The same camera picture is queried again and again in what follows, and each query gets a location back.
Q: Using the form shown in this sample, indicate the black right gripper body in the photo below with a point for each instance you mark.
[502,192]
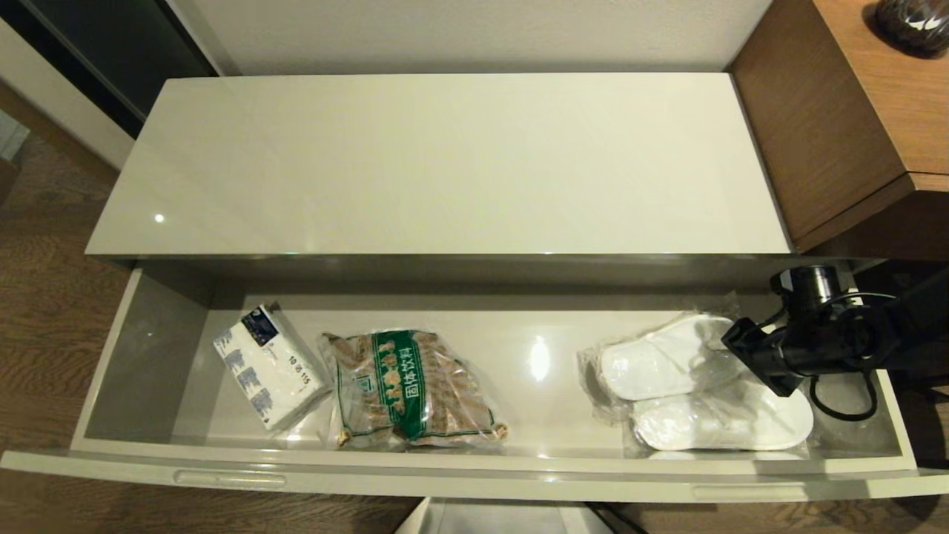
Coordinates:
[767,356]

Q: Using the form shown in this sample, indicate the white slipper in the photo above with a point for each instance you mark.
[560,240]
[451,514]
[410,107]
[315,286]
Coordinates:
[712,426]
[645,363]

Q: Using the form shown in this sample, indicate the white cabinet drawer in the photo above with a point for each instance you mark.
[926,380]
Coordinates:
[549,400]

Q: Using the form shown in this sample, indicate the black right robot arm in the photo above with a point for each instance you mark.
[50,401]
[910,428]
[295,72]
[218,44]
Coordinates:
[912,326]

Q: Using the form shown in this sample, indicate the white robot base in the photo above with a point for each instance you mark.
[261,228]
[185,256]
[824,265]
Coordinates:
[504,521]

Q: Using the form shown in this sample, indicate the brown wooden desk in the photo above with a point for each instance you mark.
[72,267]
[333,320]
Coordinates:
[815,133]

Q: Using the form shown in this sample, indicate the green label snack bag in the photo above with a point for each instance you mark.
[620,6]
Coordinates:
[408,386]

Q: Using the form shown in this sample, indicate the dark glass vase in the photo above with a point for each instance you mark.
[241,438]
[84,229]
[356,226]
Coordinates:
[916,22]

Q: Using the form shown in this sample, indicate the glossy grey cabinet top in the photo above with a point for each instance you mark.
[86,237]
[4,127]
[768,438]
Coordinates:
[445,163]

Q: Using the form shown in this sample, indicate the white blue tissue pack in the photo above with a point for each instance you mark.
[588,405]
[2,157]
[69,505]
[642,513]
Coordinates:
[270,367]

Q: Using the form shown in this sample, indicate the dark glass door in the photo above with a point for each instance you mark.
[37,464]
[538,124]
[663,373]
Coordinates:
[111,52]

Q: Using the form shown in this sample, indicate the pale grey panel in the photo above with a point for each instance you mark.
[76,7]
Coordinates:
[11,137]

